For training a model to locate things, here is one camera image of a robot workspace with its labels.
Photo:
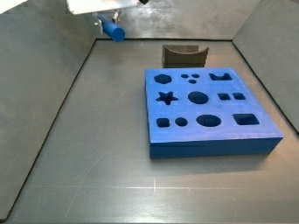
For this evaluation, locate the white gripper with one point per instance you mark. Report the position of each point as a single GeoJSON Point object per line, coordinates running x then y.
{"type": "Point", "coordinates": [86, 6]}

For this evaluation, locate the blue cylinder peg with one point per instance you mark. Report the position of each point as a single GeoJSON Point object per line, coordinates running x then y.
{"type": "Point", "coordinates": [110, 29]}

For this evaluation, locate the dark curved cradle holder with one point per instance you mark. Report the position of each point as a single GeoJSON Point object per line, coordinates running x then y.
{"type": "Point", "coordinates": [182, 56]}

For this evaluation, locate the blue shape sorter block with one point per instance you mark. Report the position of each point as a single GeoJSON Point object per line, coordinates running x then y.
{"type": "Point", "coordinates": [204, 114]}

